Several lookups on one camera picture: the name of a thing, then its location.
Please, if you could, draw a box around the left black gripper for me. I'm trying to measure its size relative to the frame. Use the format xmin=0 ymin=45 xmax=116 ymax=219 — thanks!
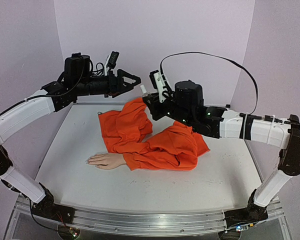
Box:
xmin=75 ymin=68 xmax=143 ymax=98

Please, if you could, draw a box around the white nail polish cap brush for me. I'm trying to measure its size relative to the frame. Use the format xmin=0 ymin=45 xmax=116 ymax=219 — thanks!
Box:
xmin=140 ymin=84 xmax=147 ymax=95

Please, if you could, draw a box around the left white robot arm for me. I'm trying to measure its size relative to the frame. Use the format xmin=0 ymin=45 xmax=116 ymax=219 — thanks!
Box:
xmin=0 ymin=51 xmax=141 ymax=219

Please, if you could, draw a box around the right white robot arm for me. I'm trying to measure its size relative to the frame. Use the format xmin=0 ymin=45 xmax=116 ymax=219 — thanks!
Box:
xmin=140 ymin=80 xmax=300 ymax=208

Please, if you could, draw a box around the orange cloth garment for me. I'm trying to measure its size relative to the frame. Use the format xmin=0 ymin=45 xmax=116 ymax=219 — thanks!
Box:
xmin=98 ymin=97 xmax=210 ymax=171

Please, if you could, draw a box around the mannequin hand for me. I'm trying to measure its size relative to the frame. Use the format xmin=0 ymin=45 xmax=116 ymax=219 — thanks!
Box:
xmin=87 ymin=153 xmax=127 ymax=170

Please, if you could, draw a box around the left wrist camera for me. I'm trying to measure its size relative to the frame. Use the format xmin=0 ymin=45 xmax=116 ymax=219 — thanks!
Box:
xmin=103 ymin=51 xmax=120 ymax=76

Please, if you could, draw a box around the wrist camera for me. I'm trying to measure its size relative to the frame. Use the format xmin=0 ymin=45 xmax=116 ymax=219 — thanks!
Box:
xmin=149 ymin=70 xmax=173 ymax=103
xmin=103 ymin=51 xmax=120 ymax=76

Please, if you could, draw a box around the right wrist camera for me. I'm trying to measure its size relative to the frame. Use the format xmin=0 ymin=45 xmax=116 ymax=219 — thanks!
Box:
xmin=149 ymin=70 xmax=173 ymax=103

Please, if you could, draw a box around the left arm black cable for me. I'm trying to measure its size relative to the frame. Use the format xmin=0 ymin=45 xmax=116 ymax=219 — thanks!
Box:
xmin=92 ymin=62 xmax=106 ymax=76

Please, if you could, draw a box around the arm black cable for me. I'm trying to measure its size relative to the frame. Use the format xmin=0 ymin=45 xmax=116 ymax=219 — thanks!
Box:
xmin=159 ymin=51 xmax=259 ymax=116
xmin=92 ymin=62 xmax=106 ymax=76

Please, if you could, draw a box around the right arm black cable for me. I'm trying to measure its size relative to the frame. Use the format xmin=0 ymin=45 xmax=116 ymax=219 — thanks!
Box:
xmin=159 ymin=51 xmax=259 ymax=116

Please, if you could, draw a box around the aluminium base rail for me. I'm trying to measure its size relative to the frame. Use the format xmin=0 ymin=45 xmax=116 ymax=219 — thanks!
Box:
xmin=4 ymin=189 xmax=291 ymax=240

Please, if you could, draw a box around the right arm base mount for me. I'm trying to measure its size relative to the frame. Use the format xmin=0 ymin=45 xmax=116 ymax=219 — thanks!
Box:
xmin=224 ymin=189 xmax=269 ymax=230

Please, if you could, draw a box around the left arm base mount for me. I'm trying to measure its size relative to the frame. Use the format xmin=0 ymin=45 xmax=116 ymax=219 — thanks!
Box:
xmin=30 ymin=189 xmax=75 ymax=224

